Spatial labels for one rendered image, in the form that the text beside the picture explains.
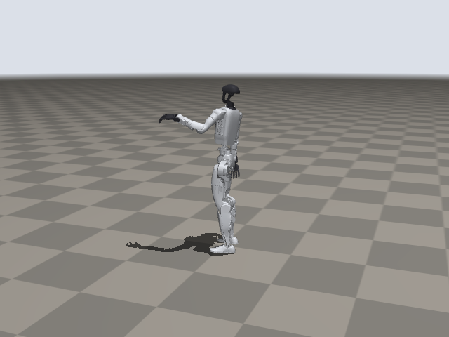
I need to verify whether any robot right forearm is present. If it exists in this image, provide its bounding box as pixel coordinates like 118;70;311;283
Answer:
230;139;239;161

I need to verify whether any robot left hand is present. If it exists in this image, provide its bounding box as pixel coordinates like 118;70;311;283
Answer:
159;114;180;123

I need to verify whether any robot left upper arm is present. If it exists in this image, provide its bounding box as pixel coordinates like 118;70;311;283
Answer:
196;109;226;134

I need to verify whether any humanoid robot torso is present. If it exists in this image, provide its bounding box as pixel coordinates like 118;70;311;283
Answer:
215;105;240;169

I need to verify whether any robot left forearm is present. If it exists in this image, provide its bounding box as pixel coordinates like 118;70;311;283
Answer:
176;114;204;130

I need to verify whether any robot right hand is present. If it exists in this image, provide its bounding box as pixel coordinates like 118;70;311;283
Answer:
231;156;240;179

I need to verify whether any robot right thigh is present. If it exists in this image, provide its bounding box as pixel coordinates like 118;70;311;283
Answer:
220;161;235;207

